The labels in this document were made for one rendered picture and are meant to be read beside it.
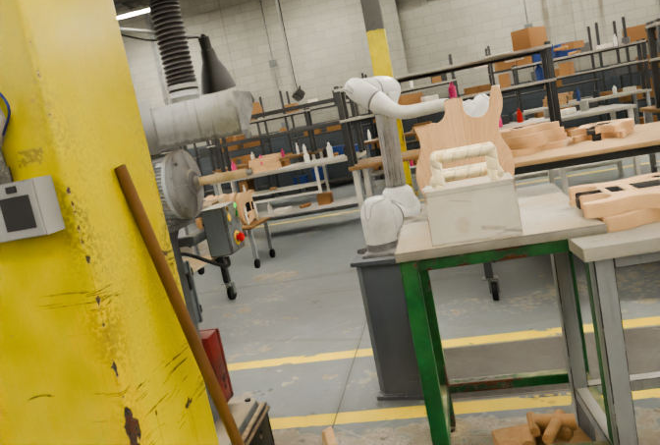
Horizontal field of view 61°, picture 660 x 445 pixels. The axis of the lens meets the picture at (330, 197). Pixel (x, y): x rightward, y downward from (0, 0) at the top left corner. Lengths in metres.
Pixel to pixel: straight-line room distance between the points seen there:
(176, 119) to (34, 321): 1.06
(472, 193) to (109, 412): 1.16
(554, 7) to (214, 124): 11.75
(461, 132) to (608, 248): 0.69
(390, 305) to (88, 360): 1.88
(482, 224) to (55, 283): 1.21
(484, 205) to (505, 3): 11.50
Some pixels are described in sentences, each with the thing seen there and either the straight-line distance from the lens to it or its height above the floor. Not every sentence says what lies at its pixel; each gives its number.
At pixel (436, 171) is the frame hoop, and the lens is 1.75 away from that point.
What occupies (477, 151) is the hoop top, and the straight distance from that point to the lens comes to 1.75.
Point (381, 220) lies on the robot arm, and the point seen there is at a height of 0.87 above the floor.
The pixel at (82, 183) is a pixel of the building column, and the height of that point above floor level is 1.35.
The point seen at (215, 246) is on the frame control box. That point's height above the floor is 0.97.
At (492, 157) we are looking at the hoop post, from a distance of 1.75.
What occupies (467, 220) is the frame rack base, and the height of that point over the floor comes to 1.00.
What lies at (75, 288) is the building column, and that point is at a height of 1.19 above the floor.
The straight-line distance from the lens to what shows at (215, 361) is 2.44.
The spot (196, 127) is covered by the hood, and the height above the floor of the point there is 1.44.
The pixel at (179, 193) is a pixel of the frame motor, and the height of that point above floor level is 1.23.
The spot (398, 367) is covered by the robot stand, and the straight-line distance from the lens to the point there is 2.84.
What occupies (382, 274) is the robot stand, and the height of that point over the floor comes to 0.63.
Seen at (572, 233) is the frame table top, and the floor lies 0.92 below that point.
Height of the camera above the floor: 1.37
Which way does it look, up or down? 7 degrees down
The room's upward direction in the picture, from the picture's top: 11 degrees counter-clockwise
